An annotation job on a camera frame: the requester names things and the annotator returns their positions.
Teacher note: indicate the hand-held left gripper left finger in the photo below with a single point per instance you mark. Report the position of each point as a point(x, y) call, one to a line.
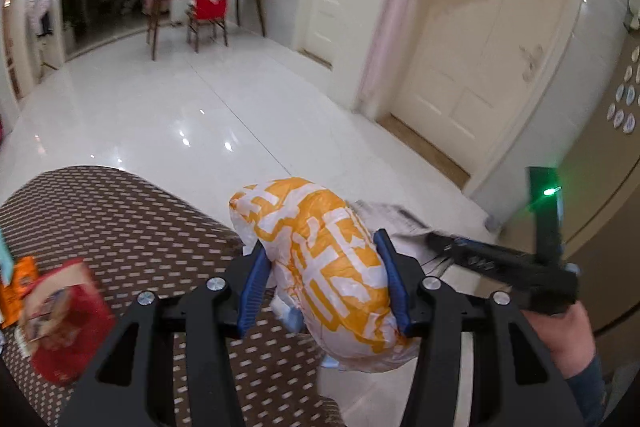
point(255, 287)

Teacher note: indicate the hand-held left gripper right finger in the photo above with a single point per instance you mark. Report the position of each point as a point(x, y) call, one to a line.
point(392, 287)

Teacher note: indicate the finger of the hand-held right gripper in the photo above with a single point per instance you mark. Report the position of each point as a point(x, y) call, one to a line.
point(475, 252)

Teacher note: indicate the orange and white plastic bag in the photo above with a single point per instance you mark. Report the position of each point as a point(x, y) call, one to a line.
point(325, 267)

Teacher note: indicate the orange snack packet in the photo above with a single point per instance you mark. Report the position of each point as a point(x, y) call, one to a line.
point(12, 292)

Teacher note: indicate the person's right forearm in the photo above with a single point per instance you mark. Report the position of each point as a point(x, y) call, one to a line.
point(585, 392)

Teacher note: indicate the person's right hand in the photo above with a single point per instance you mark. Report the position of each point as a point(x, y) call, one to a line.
point(565, 337)

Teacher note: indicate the brown dotted tablecloth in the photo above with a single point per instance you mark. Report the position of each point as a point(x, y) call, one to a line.
point(150, 232)

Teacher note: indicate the white double door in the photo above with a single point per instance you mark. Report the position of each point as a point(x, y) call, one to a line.
point(480, 72)

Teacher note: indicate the red snack packet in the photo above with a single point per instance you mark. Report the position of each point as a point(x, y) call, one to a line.
point(70, 327)

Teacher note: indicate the teal long packet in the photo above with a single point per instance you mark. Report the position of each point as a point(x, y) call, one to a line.
point(5, 257)

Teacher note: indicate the pink curtain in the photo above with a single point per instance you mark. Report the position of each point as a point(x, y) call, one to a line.
point(395, 7)

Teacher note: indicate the chair with red cover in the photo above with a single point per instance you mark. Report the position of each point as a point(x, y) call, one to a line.
point(210, 2)

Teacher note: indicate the coat stand with clothes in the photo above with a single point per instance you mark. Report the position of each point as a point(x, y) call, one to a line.
point(41, 7)

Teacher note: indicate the group of round wall stickers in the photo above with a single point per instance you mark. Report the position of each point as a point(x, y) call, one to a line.
point(625, 97)

